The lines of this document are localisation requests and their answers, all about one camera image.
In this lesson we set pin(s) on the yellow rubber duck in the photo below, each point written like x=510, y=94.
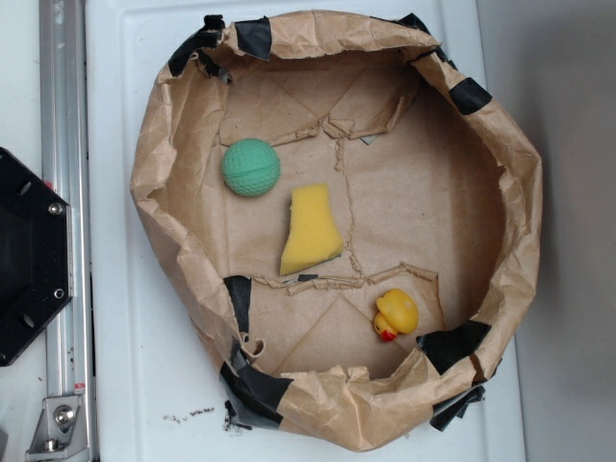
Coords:
x=397, y=313

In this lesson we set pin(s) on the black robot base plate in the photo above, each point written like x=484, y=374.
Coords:
x=35, y=281

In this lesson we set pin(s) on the aluminium extrusion rail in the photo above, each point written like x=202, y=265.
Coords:
x=64, y=156

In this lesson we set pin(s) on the white plastic tray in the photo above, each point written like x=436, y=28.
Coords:
x=158, y=394

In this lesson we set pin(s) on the green dimpled foam ball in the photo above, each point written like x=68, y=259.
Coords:
x=250, y=167

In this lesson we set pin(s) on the metal corner bracket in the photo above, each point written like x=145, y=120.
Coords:
x=61, y=433

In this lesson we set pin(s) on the yellow sponge with green underside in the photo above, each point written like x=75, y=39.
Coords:
x=313, y=234

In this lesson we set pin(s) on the brown paper bag tray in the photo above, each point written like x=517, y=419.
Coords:
x=434, y=188

